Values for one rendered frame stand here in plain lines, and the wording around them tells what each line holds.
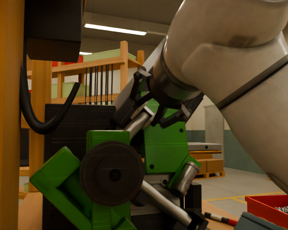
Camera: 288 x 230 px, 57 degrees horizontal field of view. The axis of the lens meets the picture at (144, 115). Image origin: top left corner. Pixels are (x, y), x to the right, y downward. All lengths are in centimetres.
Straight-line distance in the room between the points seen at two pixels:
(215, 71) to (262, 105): 6
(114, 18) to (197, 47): 814
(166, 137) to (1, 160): 40
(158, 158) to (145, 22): 815
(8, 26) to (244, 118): 32
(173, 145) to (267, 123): 40
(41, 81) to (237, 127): 120
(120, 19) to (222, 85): 819
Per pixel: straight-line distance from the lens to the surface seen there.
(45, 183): 34
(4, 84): 39
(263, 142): 31
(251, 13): 27
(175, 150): 67
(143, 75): 50
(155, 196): 60
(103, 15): 836
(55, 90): 407
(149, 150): 65
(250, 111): 30
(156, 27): 880
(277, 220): 101
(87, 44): 1017
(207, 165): 706
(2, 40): 41
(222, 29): 28
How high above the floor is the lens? 117
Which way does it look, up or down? 4 degrees up
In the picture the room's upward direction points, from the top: straight up
